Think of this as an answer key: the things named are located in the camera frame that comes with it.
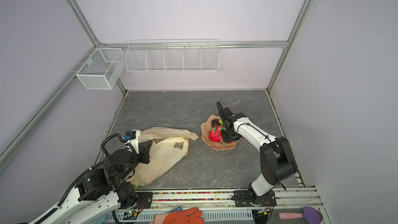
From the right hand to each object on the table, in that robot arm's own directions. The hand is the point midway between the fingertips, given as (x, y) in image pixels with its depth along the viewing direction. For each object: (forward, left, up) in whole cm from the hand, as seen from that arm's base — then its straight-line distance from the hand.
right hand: (231, 139), depth 88 cm
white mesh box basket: (+40, +81, +20) cm, 93 cm away
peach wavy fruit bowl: (+10, +15, -3) cm, 18 cm away
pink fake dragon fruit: (+2, +9, +3) cm, 10 cm away
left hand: (-10, +38, +16) cm, 43 cm away
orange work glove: (-35, +21, -6) cm, 41 cm away
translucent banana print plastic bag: (-12, +31, +15) cm, 36 cm away
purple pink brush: (-34, -34, -8) cm, 49 cm away
